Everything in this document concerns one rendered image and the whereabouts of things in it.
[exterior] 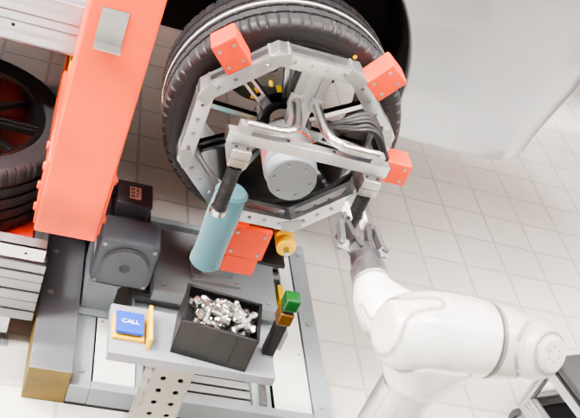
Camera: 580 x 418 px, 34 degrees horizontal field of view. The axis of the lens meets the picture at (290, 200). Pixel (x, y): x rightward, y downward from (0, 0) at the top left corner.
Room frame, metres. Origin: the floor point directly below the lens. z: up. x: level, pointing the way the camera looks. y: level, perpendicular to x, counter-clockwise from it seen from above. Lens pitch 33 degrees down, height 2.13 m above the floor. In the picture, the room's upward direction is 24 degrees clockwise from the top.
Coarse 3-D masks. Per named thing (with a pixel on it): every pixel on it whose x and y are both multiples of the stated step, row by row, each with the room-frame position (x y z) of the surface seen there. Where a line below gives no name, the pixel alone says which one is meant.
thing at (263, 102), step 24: (288, 72) 2.23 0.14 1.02; (264, 96) 2.22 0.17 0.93; (288, 96) 2.28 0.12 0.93; (264, 120) 2.27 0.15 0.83; (312, 120) 2.27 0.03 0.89; (216, 144) 2.20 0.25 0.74; (360, 144) 2.33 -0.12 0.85; (216, 168) 2.22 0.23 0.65; (336, 168) 2.35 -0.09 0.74; (264, 192) 2.27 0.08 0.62; (312, 192) 2.28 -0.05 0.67
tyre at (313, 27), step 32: (224, 0) 2.33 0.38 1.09; (256, 0) 2.31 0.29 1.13; (320, 0) 2.37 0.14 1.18; (192, 32) 2.26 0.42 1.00; (256, 32) 2.17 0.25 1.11; (288, 32) 2.20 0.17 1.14; (320, 32) 2.23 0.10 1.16; (352, 32) 2.29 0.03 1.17; (192, 64) 2.13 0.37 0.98; (192, 96) 2.14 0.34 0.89; (192, 192) 2.17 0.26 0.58
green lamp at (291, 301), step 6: (288, 294) 1.82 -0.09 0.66; (294, 294) 1.83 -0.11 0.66; (282, 300) 1.83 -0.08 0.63; (288, 300) 1.81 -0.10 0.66; (294, 300) 1.81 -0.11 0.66; (300, 300) 1.82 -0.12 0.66; (282, 306) 1.81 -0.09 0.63; (288, 306) 1.81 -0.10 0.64; (294, 306) 1.81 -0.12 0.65; (294, 312) 1.81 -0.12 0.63
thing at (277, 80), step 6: (282, 72) 2.58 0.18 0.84; (294, 72) 2.59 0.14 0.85; (300, 72) 2.64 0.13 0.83; (258, 78) 2.55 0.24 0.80; (264, 78) 2.56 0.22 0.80; (270, 78) 2.57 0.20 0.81; (276, 78) 2.57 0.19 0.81; (282, 78) 2.58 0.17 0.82; (294, 78) 2.64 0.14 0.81; (252, 84) 2.60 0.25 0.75; (264, 84) 2.56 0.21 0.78; (276, 84) 2.58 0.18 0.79; (294, 84) 2.64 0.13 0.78; (234, 90) 2.58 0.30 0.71; (240, 90) 2.59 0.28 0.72; (246, 90) 2.59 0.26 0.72; (270, 90) 2.62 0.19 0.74; (276, 90) 2.62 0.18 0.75; (246, 96) 2.60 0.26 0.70
